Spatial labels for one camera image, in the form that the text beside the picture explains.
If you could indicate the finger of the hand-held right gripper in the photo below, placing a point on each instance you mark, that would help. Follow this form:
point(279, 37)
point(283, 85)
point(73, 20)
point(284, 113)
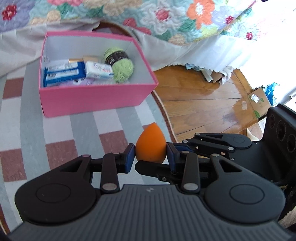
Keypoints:
point(148, 168)
point(208, 141)

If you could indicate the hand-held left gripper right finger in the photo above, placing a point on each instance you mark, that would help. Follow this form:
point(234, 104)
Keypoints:
point(171, 155)

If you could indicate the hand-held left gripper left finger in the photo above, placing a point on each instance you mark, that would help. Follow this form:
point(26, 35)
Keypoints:
point(130, 157)

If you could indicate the orange makeup sponge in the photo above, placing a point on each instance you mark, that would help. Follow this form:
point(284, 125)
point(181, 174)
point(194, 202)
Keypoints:
point(150, 143)

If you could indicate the pink cardboard box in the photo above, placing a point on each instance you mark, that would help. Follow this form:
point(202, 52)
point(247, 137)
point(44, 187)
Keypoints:
point(92, 99)

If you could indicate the green yarn ball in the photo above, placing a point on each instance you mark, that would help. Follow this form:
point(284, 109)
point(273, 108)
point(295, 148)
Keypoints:
point(122, 69)

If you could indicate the white tissue packet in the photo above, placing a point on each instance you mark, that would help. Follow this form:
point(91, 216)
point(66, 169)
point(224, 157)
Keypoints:
point(98, 69)

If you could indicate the blue wipes packet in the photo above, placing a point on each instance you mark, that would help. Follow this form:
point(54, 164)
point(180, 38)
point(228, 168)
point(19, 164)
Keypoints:
point(62, 71)

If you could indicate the cardboard box with green print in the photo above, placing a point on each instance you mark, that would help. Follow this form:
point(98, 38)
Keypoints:
point(259, 102)

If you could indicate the blue plastic bag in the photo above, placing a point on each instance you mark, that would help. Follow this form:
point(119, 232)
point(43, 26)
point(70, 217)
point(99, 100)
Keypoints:
point(271, 92)

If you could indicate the small cardboard box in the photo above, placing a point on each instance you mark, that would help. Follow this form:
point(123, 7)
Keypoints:
point(217, 77)

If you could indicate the striped checkered rug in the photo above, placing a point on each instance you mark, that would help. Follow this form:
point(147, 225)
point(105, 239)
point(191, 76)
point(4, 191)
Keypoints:
point(69, 129)

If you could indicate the white knitted cloth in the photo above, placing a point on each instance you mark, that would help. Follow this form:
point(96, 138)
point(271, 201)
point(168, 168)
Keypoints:
point(227, 74)

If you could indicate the fluffy white rug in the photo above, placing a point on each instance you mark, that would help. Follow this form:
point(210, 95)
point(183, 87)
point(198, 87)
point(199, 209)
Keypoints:
point(286, 220)

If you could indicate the floral quilt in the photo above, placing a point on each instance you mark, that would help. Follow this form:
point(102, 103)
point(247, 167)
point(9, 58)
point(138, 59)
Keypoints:
point(161, 14)

